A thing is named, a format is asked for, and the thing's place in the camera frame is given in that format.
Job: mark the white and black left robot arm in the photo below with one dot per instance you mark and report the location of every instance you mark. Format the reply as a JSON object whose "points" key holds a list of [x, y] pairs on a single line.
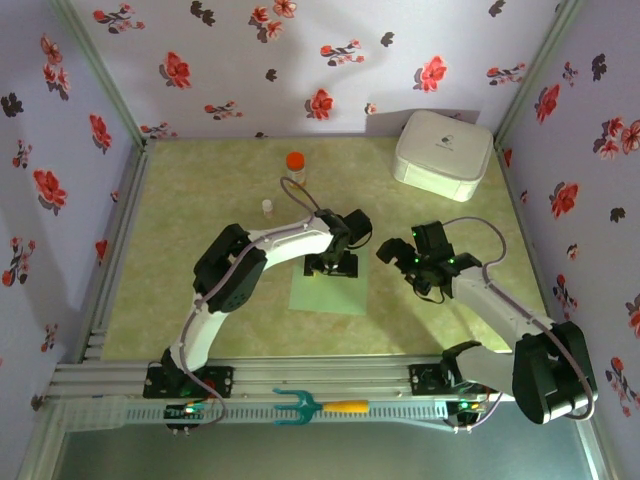
{"points": [[290, 245]]}

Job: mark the aluminium table side rail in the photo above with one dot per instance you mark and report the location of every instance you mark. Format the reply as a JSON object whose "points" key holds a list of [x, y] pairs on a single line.
{"points": [[510, 185], [136, 175]]}

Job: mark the aluminium frame post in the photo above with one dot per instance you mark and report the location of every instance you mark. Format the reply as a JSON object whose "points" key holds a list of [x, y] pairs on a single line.
{"points": [[537, 70], [101, 70]]}

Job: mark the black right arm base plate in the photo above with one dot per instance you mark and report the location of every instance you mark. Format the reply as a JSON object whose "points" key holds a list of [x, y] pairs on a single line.
{"points": [[420, 380]]}

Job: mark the small white cap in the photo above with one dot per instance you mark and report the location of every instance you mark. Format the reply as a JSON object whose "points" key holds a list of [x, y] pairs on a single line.
{"points": [[268, 207]]}

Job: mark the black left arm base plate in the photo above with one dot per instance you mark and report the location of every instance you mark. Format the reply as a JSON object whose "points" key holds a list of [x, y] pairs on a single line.
{"points": [[227, 372]]}

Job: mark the white plastic box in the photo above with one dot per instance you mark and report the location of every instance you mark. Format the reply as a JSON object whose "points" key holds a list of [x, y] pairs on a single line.
{"points": [[440, 152]]}

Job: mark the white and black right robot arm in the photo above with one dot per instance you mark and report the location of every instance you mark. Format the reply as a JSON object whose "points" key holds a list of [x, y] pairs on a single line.
{"points": [[495, 300]]}

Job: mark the light green paper sheet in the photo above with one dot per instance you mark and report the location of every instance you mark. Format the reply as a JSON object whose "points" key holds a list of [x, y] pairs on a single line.
{"points": [[330, 295]]}

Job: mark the orange-capped bottle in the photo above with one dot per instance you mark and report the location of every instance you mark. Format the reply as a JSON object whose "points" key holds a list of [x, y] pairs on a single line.
{"points": [[295, 162]]}

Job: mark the aluminium frame rail with slots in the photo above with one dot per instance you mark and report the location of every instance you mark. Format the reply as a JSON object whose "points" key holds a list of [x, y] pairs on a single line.
{"points": [[325, 375]]}

